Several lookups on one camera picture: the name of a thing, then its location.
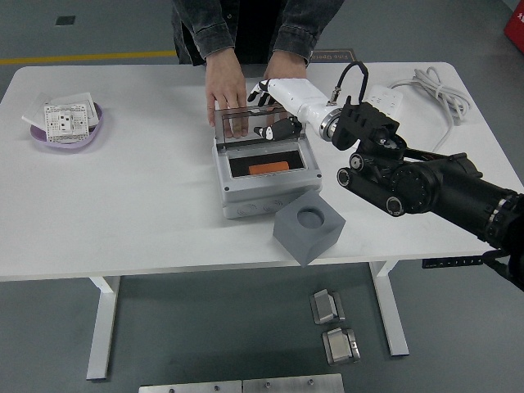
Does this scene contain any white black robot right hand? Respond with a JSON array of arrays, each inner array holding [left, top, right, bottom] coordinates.
[[247, 77, 335, 140]]

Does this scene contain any person's left hand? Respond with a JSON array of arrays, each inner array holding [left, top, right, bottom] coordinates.
[[262, 48, 310, 128]]

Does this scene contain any person's right hand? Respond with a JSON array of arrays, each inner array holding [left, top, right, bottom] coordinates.
[[204, 52, 250, 138]]

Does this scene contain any orange cylinder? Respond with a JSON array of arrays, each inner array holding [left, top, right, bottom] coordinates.
[[248, 160, 291, 175]]

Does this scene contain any grey electrical box clear flap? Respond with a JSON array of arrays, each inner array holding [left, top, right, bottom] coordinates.
[[211, 104, 323, 219]]

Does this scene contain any grey cube with round hole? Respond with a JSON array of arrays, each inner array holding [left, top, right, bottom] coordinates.
[[273, 193, 347, 268]]

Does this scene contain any white power strip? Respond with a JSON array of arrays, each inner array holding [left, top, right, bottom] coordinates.
[[366, 84, 404, 120]]

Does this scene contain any white blank cover plate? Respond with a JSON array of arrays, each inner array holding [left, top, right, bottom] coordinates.
[[21, 92, 102, 132]]

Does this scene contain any white socket panel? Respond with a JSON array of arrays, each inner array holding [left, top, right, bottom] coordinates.
[[43, 102, 91, 144]]

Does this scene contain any purple bowl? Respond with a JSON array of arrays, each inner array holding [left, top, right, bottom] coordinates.
[[29, 102, 104, 149]]

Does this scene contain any small metal block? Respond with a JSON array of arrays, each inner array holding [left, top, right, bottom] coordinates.
[[309, 289, 347, 326], [322, 327, 362, 365]]

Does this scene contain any red object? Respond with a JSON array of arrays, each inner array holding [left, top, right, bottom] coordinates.
[[503, 7, 524, 44]]

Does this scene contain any grey metal plate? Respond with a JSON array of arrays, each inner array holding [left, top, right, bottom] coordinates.
[[138, 380, 243, 393]]

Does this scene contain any white power cord with plug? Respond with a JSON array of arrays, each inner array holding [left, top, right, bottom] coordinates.
[[388, 67, 472, 155]]

